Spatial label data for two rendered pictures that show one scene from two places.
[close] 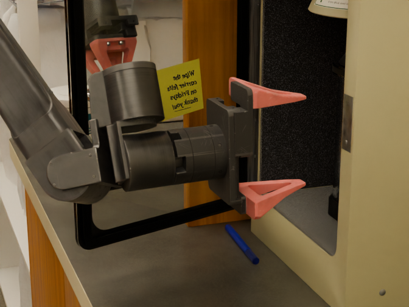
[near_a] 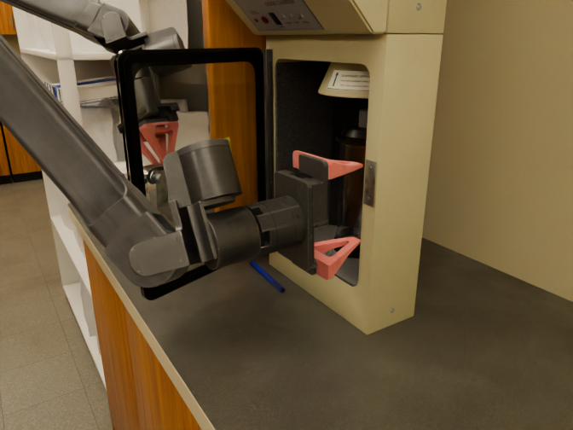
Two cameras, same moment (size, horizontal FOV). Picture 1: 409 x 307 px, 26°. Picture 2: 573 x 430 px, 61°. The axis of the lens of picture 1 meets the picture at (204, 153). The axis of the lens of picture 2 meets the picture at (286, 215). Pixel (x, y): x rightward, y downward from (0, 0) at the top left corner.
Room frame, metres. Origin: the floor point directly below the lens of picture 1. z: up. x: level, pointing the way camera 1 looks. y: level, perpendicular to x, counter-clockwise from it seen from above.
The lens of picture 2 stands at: (0.40, 0.11, 1.40)
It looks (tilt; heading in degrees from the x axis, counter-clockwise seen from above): 20 degrees down; 347
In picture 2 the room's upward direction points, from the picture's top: straight up
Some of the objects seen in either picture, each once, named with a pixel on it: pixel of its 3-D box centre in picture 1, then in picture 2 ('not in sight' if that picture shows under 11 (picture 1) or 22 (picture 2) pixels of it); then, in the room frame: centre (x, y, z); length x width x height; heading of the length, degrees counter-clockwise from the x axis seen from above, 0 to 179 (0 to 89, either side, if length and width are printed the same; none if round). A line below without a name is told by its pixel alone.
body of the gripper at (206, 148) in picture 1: (201, 153); (277, 223); (0.88, 0.00, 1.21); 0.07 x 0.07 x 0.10; 20
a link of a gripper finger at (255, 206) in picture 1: (264, 176); (327, 238); (0.91, -0.06, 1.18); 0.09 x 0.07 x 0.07; 110
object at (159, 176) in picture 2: not in sight; (159, 188); (1.15, 0.13, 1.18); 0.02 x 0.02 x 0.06; 38
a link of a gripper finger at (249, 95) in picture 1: (263, 113); (328, 182); (0.91, -0.06, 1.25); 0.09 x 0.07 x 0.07; 110
